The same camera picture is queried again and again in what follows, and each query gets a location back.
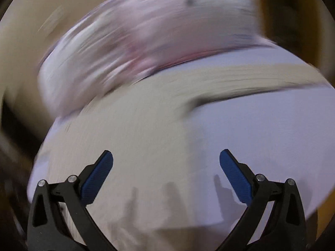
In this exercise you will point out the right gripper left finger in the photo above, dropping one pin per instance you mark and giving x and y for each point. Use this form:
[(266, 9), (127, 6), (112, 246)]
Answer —
[(47, 229)]

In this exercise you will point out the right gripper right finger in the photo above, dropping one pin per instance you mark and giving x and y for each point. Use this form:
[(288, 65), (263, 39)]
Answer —
[(286, 226)]

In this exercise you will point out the lavender bed sheet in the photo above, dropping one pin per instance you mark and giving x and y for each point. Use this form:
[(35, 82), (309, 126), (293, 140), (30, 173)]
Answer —
[(261, 130)]

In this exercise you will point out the pink floral pillow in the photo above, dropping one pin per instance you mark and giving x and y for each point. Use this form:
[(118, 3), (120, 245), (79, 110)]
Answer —
[(123, 41)]

